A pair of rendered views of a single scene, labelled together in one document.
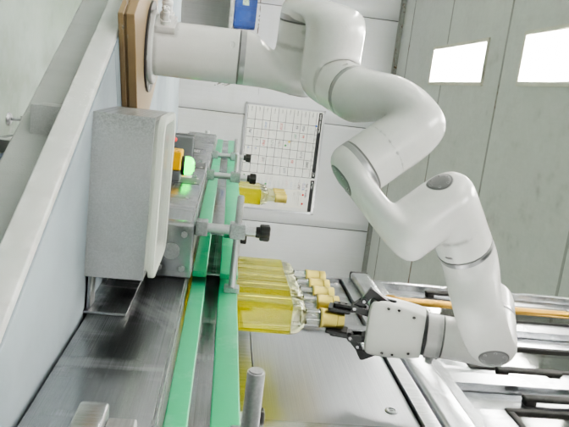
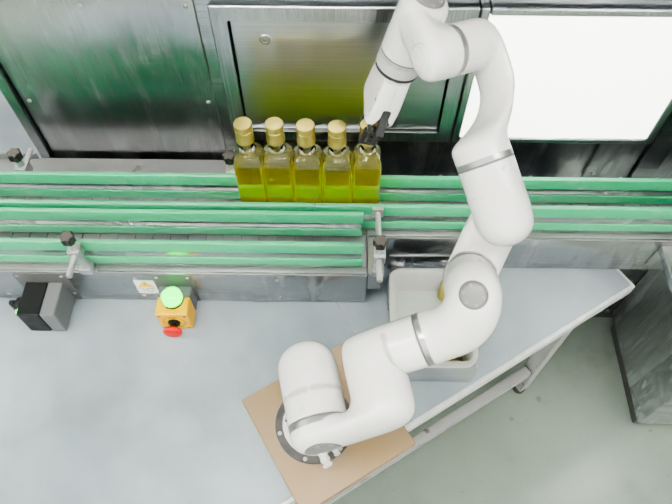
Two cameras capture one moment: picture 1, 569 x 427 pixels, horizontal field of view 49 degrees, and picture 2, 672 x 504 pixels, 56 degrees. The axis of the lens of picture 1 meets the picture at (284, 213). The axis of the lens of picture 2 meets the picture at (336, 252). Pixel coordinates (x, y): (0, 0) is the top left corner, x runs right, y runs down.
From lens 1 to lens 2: 1.59 m
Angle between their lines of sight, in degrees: 89
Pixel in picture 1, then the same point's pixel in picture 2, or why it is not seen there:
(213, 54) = not seen: hidden behind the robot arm
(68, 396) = (559, 261)
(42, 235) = (553, 332)
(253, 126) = not seen: outside the picture
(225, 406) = (564, 213)
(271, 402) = (408, 120)
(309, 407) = (414, 98)
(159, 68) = not seen: hidden behind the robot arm
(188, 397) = (552, 225)
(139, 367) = (532, 246)
